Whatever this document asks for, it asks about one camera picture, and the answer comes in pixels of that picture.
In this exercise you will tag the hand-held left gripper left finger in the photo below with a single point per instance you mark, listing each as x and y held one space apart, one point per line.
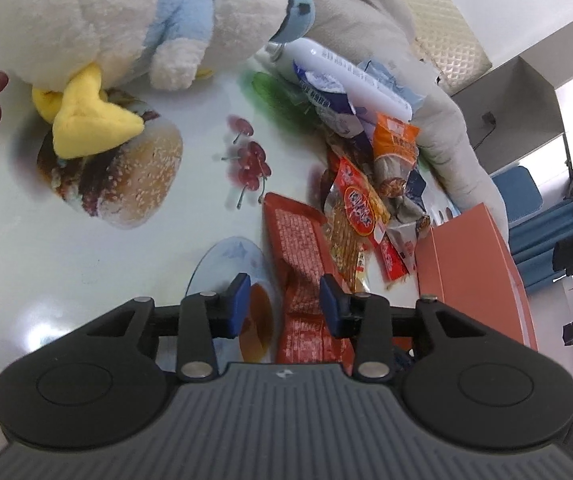
239 305

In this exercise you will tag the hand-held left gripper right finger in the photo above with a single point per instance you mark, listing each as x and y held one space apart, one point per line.
331 310

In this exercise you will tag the long red snack packet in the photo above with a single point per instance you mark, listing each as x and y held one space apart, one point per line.
299 255

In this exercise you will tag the orange box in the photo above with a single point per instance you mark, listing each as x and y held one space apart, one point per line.
471 270

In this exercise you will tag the orange snack packet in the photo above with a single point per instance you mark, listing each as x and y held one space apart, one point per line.
396 145

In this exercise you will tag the small red sachet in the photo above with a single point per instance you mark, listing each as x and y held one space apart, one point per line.
392 262

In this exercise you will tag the red yellow snack packet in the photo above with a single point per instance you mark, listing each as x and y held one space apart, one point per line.
359 205

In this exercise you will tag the dark blue snack packet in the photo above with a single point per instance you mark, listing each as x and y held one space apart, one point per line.
414 187

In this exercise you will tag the blue white printed packet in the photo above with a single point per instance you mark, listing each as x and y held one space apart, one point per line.
324 95

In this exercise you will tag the blue chair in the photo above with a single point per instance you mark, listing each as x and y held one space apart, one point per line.
519 192

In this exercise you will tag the blue curtain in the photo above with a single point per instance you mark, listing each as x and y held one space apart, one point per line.
541 240

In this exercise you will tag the white spray bottle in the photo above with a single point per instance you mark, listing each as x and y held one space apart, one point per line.
361 85

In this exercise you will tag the beige blanket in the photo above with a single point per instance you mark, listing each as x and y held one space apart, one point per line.
366 15

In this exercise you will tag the cream quilted headboard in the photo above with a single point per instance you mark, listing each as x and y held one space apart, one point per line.
446 25

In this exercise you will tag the white duck plush toy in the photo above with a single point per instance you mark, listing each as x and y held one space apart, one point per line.
91 20

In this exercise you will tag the black wall plug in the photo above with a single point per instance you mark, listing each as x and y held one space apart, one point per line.
489 119

